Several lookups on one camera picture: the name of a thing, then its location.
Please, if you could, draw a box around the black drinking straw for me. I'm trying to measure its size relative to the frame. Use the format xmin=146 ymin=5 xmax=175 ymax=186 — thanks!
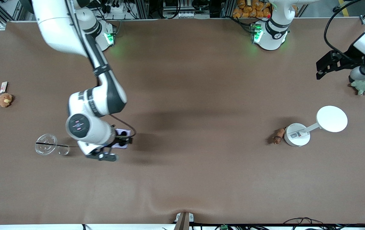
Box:
xmin=36 ymin=143 xmax=70 ymax=148

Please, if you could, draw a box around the lilac flip phone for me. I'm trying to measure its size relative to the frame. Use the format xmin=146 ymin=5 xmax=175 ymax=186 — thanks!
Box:
xmin=110 ymin=128 xmax=132 ymax=150

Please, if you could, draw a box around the black cable bundle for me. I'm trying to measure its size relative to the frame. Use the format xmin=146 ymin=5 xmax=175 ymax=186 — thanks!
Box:
xmin=198 ymin=217 xmax=365 ymax=230

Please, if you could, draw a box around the orange plush toy pile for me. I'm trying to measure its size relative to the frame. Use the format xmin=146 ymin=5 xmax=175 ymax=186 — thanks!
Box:
xmin=232 ymin=0 xmax=273 ymax=19

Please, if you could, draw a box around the brown plush bear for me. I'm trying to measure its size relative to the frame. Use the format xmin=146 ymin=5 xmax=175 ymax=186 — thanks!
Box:
xmin=0 ymin=93 xmax=14 ymax=108

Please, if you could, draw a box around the brown lion statue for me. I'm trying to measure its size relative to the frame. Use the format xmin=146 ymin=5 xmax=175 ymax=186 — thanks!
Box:
xmin=273 ymin=127 xmax=286 ymax=145

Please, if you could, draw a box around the metal table edge bracket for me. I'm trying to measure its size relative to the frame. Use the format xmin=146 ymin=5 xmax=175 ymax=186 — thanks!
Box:
xmin=173 ymin=211 xmax=194 ymax=230

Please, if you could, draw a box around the white power strip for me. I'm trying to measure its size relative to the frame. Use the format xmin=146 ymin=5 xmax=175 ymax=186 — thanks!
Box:
xmin=166 ymin=11 xmax=196 ymax=19

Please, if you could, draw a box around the white socket strip with plugs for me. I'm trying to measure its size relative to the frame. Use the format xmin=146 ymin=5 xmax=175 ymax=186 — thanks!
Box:
xmin=100 ymin=0 xmax=129 ymax=14

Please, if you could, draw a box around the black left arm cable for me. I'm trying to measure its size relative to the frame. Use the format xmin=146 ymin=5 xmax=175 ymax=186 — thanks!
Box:
xmin=324 ymin=0 xmax=363 ymax=64

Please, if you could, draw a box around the white round desk lamp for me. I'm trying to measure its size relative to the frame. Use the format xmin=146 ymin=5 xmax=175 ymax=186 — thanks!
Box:
xmin=283 ymin=105 xmax=348 ymax=148

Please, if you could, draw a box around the clear plastic cup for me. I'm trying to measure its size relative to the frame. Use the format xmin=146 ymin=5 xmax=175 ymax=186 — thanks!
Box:
xmin=34 ymin=133 xmax=71 ymax=157

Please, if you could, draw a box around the green plush turtle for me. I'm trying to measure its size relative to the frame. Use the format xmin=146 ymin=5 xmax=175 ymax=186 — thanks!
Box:
xmin=350 ymin=80 xmax=365 ymax=96

